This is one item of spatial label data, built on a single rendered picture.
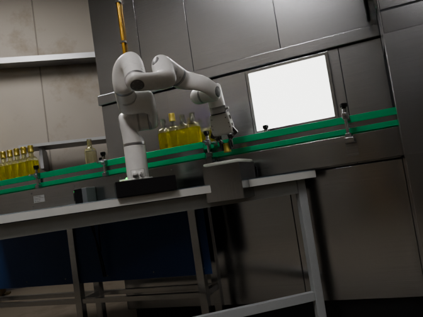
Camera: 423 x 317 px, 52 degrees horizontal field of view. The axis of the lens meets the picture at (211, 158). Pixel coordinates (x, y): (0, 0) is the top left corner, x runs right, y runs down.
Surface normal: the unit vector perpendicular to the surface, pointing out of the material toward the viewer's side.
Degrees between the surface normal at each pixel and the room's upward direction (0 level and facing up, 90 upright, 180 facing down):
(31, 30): 90
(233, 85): 90
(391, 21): 90
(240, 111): 90
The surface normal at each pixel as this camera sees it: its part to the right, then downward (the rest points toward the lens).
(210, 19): -0.37, -0.01
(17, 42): 0.23, -0.11
